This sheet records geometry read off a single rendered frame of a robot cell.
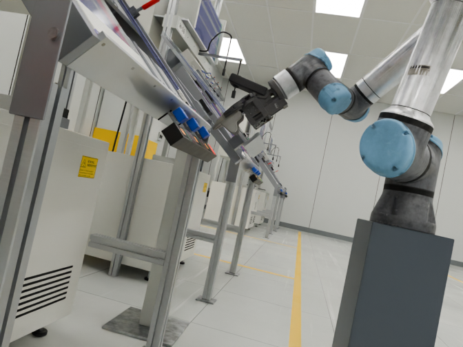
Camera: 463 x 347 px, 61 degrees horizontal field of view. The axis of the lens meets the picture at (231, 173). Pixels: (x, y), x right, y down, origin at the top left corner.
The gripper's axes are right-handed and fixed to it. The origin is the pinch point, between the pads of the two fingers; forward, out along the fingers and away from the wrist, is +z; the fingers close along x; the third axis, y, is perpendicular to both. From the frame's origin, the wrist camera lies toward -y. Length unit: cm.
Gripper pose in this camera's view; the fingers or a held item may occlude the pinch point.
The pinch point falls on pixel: (215, 124)
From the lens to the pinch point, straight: 112.1
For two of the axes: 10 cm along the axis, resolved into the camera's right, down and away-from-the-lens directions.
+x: 1.7, 0.8, 9.8
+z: -8.3, 5.6, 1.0
